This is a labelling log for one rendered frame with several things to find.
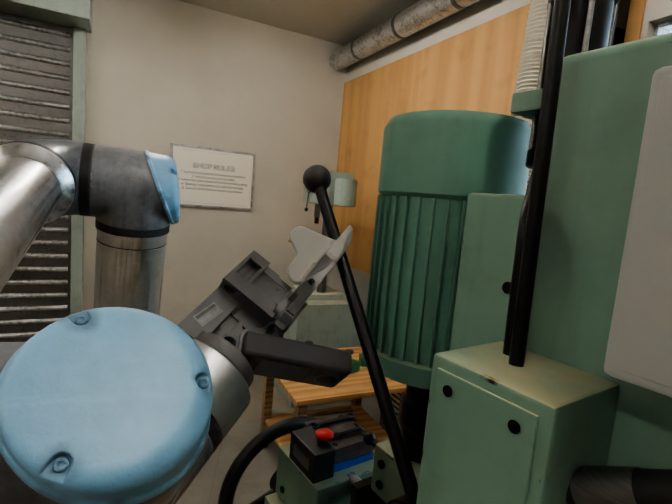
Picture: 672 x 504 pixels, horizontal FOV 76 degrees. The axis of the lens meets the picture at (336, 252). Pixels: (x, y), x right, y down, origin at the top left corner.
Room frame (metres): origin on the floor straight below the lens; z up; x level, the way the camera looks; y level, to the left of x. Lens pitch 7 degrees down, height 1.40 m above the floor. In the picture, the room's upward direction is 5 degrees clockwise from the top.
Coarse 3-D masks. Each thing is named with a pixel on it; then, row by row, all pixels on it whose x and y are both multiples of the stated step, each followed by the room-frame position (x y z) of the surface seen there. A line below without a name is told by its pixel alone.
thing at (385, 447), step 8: (376, 448) 0.56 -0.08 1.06; (384, 448) 0.55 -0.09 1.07; (376, 456) 0.56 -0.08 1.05; (384, 456) 0.55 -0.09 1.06; (392, 456) 0.54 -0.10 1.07; (376, 464) 0.56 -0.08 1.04; (384, 464) 0.54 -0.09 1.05; (392, 464) 0.53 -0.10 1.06; (416, 464) 0.52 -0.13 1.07; (376, 472) 0.56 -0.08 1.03; (384, 472) 0.54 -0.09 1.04; (392, 472) 0.53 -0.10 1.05; (416, 472) 0.51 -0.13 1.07; (376, 480) 0.55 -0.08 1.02; (384, 480) 0.54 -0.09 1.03; (392, 480) 0.53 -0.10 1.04; (400, 480) 0.52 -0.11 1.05; (376, 488) 0.55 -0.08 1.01; (384, 488) 0.54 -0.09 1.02; (392, 488) 0.53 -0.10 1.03; (400, 488) 0.52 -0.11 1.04; (384, 496) 0.54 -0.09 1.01; (392, 496) 0.53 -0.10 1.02
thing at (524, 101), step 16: (576, 0) 0.41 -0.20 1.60; (592, 0) 0.40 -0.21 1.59; (608, 0) 0.41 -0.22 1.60; (576, 16) 0.41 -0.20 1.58; (592, 16) 0.40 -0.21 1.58; (608, 16) 0.41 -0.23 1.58; (544, 32) 0.44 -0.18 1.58; (576, 32) 0.41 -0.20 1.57; (592, 32) 0.41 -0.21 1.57; (608, 32) 0.41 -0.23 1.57; (544, 48) 0.44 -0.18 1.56; (576, 48) 0.41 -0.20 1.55; (592, 48) 0.41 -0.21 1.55; (544, 64) 0.43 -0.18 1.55; (512, 96) 0.44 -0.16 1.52; (528, 96) 0.42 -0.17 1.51; (512, 112) 0.44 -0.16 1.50; (528, 112) 0.43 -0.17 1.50; (528, 160) 0.43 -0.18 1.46
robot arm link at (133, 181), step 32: (96, 160) 0.66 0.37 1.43; (128, 160) 0.68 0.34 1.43; (160, 160) 0.71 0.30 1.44; (96, 192) 0.65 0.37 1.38; (128, 192) 0.67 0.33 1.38; (160, 192) 0.69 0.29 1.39; (96, 224) 0.70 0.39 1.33; (128, 224) 0.68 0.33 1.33; (160, 224) 0.71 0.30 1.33; (96, 256) 0.71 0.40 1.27; (128, 256) 0.69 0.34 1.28; (160, 256) 0.74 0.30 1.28; (96, 288) 0.71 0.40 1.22; (128, 288) 0.70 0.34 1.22; (160, 288) 0.76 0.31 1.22
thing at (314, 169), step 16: (304, 176) 0.53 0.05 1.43; (320, 176) 0.52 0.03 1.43; (320, 192) 0.52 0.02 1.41; (320, 208) 0.51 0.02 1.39; (336, 224) 0.50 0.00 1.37; (352, 288) 0.46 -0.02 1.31; (352, 304) 0.45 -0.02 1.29; (368, 336) 0.43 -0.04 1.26; (368, 352) 0.42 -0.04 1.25; (368, 368) 0.42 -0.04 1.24; (384, 384) 0.41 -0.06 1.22; (384, 400) 0.40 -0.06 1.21; (384, 416) 0.39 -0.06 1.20; (400, 432) 0.38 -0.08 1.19; (400, 448) 0.38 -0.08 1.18; (400, 464) 0.37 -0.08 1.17; (416, 480) 0.37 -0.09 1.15; (400, 496) 0.36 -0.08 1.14; (416, 496) 0.35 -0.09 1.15
